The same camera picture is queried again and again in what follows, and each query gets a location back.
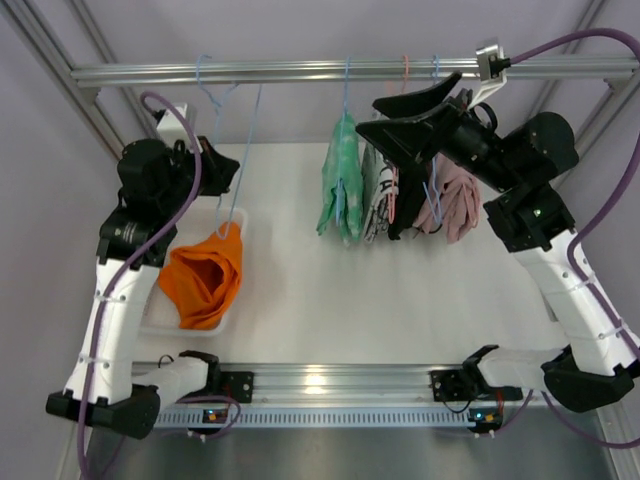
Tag blue wire hanger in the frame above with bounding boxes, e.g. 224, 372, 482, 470
194, 54, 264, 241
424, 55, 443, 227

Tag orange trousers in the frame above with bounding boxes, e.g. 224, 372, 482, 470
158, 222, 243, 331

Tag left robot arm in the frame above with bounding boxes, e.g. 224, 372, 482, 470
46, 136, 239, 439

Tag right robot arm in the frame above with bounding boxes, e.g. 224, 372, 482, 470
356, 73, 639, 413

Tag blue hanger green garment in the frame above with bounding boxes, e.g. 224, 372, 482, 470
335, 56, 351, 227

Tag white black printed garment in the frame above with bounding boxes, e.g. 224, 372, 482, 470
361, 143, 399, 243

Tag pink garment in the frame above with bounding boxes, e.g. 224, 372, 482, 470
413, 154, 481, 244

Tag green tie-dye garment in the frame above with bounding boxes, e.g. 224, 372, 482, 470
316, 112, 364, 245

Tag white perforated plastic basket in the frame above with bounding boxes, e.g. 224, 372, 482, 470
141, 199, 248, 338

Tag pink wire hanger middle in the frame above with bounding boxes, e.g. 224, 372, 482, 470
388, 55, 410, 226

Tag aluminium hanging rail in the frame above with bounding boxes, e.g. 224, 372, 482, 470
72, 54, 639, 87

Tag empty blue wire hanger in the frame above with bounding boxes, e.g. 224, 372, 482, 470
424, 55, 443, 227

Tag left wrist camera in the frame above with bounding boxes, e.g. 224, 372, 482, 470
156, 103, 197, 147

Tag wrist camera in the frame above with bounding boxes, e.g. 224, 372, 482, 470
156, 103, 197, 147
469, 38, 510, 108

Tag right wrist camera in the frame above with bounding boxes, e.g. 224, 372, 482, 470
469, 38, 510, 108

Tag aluminium frame post right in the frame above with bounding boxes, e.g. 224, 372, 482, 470
494, 0, 640, 156

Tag aluminium frame post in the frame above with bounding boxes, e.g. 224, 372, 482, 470
494, 0, 640, 156
1, 1, 158, 160

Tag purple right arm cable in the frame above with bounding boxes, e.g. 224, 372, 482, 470
499, 27, 640, 449

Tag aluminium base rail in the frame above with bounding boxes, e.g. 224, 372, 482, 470
129, 363, 551, 409

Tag aluminium frame post left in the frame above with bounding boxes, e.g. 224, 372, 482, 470
1, 1, 158, 160

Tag slotted cable duct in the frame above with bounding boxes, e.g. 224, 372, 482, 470
156, 406, 474, 429

